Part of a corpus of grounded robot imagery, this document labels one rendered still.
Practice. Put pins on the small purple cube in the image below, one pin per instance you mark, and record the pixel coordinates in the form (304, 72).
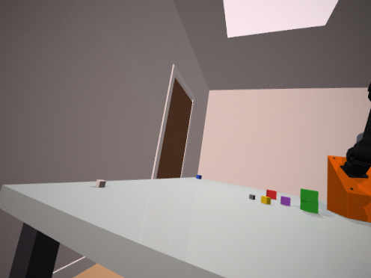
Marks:
(286, 201)

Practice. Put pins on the green block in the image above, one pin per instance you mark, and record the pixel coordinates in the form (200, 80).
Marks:
(309, 206)
(309, 195)

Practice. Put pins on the small yellow block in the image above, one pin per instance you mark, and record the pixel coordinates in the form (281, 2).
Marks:
(266, 200)

